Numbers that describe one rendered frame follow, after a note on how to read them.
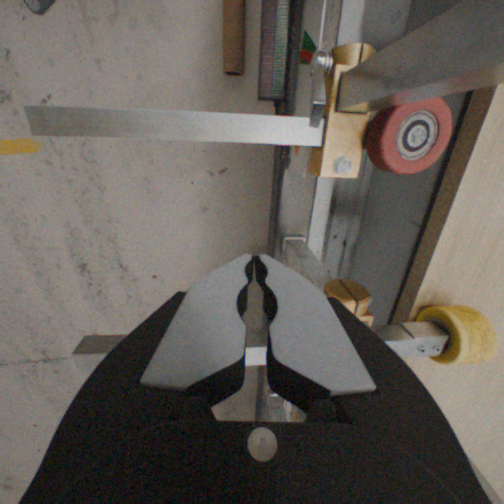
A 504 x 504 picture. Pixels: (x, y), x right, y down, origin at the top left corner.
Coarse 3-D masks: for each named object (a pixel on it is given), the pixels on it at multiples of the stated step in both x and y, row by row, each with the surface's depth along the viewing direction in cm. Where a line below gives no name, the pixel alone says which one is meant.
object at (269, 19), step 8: (264, 0) 34; (272, 0) 34; (264, 8) 34; (272, 8) 35; (264, 16) 35; (272, 16) 35; (264, 24) 35; (272, 24) 35; (264, 32) 36; (272, 32) 36; (264, 40) 36; (272, 40) 36; (264, 48) 36; (272, 48) 37; (264, 56) 37; (272, 56) 37; (264, 64) 37; (272, 64) 37; (264, 72) 38; (264, 80) 38; (264, 88) 39
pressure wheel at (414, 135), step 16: (384, 112) 25; (400, 112) 23; (416, 112) 24; (432, 112) 24; (448, 112) 24; (368, 128) 27; (384, 128) 24; (400, 128) 24; (416, 128) 24; (432, 128) 25; (448, 128) 24; (368, 144) 27; (384, 144) 25; (400, 144) 25; (416, 144) 25; (432, 144) 25; (384, 160) 26; (400, 160) 25; (416, 160) 26; (432, 160) 26
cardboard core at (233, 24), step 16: (224, 0) 80; (240, 0) 80; (224, 16) 82; (240, 16) 82; (224, 32) 84; (240, 32) 84; (224, 48) 86; (240, 48) 86; (224, 64) 88; (240, 64) 88
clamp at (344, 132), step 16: (336, 48) 25; (352, 48) 24; (368, 48) 24; (336, 64) 25; (352, 64) 24; (336, 80) 25; (336, 96) 26; (336, 112) 26; (352, 112) 26; (368, 112) 26; (336, 128) 27; (352, 128) 27; (336, 144) 28; (352, 144) 28; (320, 160) 29; (352, 160) 29; (320, 176) 29; (336, 176) 29; (352, 176) 29
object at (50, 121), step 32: (32, 128) 25; (64, 128) 25; (96, 128) 26; (128, 128) 26; (160, 128) 26; (192, 128) 26; (224, 128) 27; (256, 128) 27; (288, 128) 27; (320, 128) 28
